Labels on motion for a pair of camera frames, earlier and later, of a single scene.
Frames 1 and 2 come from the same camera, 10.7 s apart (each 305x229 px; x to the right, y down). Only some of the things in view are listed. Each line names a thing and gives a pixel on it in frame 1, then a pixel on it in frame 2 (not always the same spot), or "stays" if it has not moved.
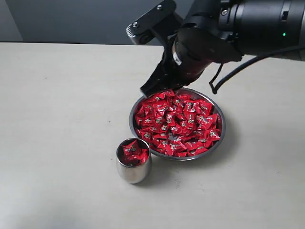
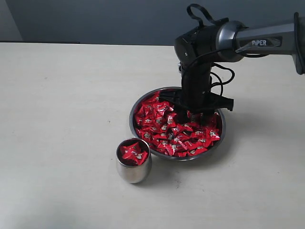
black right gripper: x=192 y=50 to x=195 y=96
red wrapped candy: x=146 y=135 stays
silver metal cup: x=133 y=174 stays
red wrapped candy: x=213 y=134 stays
